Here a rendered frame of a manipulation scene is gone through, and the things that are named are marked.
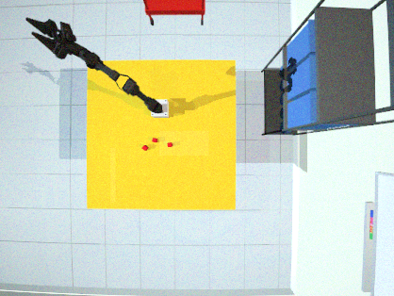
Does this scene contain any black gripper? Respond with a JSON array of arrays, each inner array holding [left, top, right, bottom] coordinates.
[[25, 17, 78, 59]]

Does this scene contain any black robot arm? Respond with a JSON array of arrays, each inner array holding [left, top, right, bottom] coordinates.
[[57, 22, 162, 113]]

